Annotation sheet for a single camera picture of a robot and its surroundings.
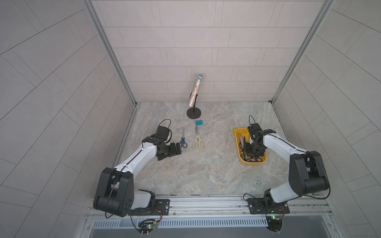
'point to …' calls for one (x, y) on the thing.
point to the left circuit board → (147, 225)
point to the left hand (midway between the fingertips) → (177, 151)
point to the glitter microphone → (194, 93)
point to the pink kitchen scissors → (243, 154)
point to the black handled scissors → (253, 158)
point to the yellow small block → (234, 130)
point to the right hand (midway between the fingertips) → (247, 153)
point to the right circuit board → (275, 223)
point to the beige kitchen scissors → (197, 143)
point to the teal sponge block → (199, 122)
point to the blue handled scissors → (182, 142)
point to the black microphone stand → (194, 112)
